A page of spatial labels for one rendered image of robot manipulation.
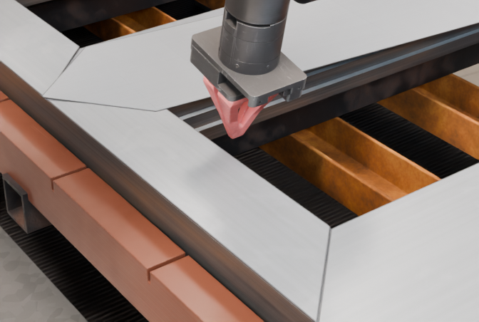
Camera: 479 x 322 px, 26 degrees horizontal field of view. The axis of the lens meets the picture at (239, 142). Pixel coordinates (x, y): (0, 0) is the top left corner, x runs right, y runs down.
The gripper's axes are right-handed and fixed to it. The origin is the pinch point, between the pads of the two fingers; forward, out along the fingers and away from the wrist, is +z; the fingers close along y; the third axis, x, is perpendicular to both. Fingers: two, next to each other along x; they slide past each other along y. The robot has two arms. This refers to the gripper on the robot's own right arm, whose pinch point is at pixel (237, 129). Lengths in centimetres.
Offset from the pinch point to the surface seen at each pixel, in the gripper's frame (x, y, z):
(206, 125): -1.5, 6.6, 5.4
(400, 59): -29.4, 6.1, 5.8
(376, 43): -25.4, 6.9, 2.6
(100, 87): 6.1, 15.7, 4.0
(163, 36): -6.4, 22.6, 6.0
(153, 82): 0.9, 13.5, 3.6
